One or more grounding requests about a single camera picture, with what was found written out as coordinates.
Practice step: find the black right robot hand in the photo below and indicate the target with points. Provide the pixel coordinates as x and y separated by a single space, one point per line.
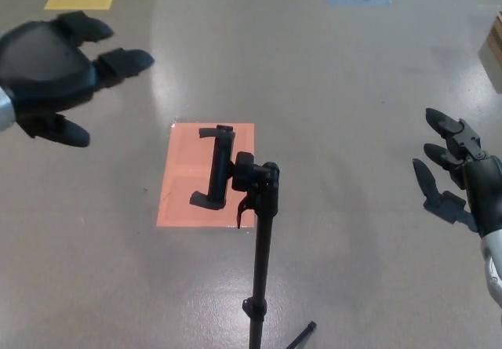
484 196

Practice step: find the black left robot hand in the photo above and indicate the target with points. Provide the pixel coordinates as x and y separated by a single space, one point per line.
43 66

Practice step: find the black tripod phone stand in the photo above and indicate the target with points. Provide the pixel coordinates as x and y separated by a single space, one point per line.
262 255

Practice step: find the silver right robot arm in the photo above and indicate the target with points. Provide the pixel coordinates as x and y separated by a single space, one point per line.
495 262

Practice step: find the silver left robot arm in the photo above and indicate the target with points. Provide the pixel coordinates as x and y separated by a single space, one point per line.
6 110

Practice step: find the orange floor marker sheet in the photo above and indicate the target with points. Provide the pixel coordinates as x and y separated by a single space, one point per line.
182 161

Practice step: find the wooden box platform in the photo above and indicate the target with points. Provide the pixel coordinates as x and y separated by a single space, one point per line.
493 59

